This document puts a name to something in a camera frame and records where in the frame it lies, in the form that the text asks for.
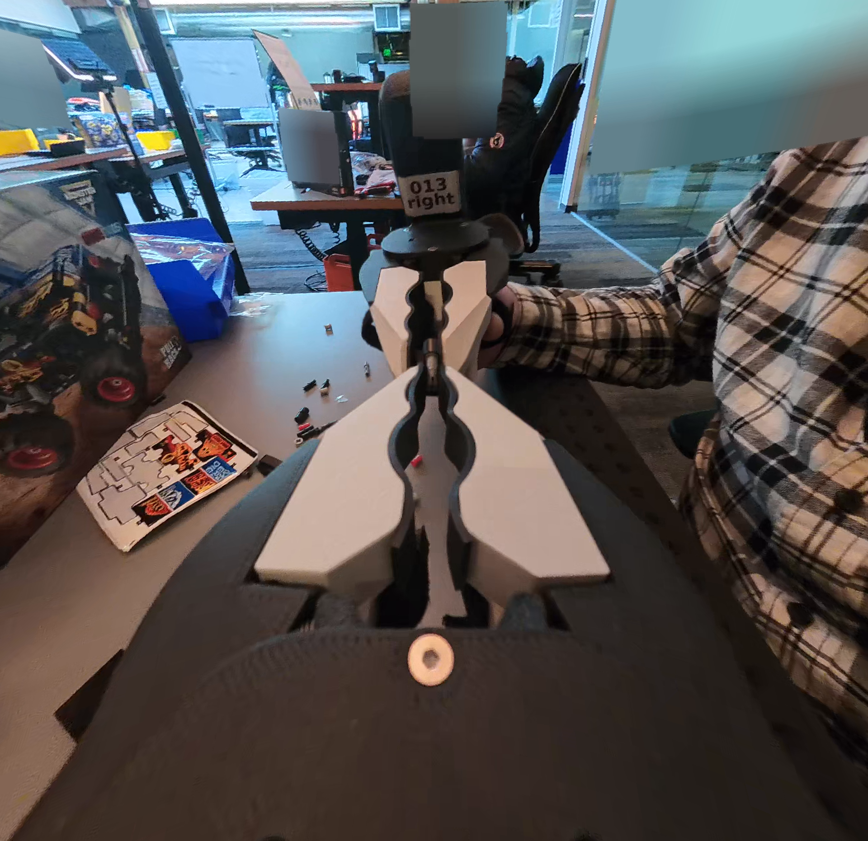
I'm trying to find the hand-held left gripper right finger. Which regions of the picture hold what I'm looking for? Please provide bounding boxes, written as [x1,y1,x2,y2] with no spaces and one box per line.
[439,366,613,628]

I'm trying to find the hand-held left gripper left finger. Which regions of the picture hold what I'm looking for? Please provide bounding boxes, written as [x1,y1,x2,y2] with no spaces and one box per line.
[253,366,429,628]

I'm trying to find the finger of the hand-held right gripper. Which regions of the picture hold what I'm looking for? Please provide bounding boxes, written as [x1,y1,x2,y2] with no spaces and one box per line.
[368,267,428,381]
[437,260,494,376]

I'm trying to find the person's right forearm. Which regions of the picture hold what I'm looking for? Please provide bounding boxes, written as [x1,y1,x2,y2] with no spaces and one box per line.
[494,244,730,389]

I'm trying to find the wooden office desk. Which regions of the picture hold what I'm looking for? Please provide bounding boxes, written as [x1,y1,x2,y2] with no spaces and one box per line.
[250,177,408,293]

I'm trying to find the grey desk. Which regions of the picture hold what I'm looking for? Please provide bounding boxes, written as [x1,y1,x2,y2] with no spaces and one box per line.
[0,288,598,841]

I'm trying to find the person's right hand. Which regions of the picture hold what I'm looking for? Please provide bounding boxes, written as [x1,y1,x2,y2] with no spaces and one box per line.
[478,284,523,371]

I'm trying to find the black office chair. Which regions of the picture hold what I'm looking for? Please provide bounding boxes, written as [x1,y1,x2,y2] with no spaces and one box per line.
[464,56,587,276]

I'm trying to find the sticker sheet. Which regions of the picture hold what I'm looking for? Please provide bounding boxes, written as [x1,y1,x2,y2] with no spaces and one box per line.
[76,399,260,554]

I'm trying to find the blue container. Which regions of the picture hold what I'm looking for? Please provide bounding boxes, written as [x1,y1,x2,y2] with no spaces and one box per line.
[127,217,237,343]

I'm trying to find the black pole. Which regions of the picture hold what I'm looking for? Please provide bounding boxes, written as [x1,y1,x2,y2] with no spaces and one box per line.
[121,0,253,294]

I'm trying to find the person's plaid shirt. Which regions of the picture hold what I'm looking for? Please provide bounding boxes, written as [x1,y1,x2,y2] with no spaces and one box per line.
[678,136,868,747]

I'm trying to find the printed toy box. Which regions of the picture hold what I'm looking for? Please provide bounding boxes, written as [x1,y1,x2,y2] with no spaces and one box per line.
[0,170,193,567]

